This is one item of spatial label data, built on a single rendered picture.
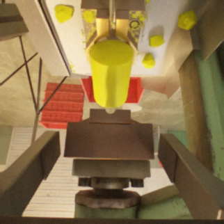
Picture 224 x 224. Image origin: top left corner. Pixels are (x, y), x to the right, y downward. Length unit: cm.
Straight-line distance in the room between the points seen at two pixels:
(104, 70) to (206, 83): 16
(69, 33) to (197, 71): 24
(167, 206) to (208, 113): 14
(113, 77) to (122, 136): 12
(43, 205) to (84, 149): 590
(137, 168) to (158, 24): 24
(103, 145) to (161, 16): 23
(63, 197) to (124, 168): 566
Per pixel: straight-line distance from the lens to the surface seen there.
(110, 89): 28
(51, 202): 597
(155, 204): 23
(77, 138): 17
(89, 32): 29
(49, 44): 38
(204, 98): 27
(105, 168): 19
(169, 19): 32
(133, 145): 17
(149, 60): 37
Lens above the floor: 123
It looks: 18 degrees down
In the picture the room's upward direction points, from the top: 179 degrees counter-clockwise
